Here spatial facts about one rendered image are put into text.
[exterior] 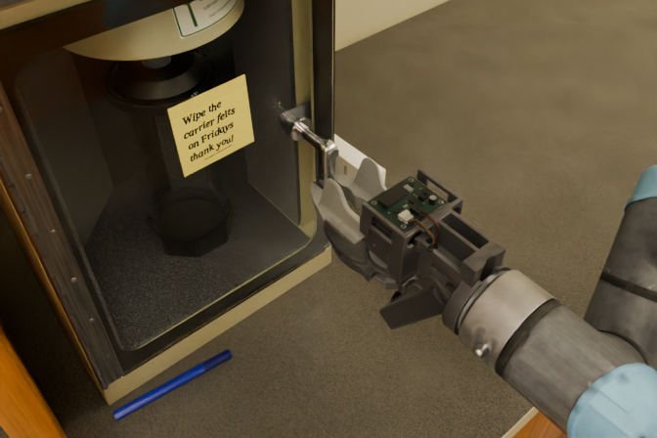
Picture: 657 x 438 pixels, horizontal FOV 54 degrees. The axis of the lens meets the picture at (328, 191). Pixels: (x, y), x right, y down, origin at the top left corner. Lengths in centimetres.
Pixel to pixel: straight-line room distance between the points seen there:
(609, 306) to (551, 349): 11
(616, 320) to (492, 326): 12
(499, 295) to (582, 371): 8
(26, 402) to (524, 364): 37
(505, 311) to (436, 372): 28
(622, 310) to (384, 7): 92
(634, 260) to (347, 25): 86
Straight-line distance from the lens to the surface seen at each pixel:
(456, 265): 53
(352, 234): 60
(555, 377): 50
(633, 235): 59
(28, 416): 57
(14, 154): 50
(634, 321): 58
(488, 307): 51
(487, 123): 111
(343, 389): 75
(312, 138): 62
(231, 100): 57
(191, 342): 78
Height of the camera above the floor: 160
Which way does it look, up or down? 44 degrees down
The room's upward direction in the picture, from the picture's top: straight up
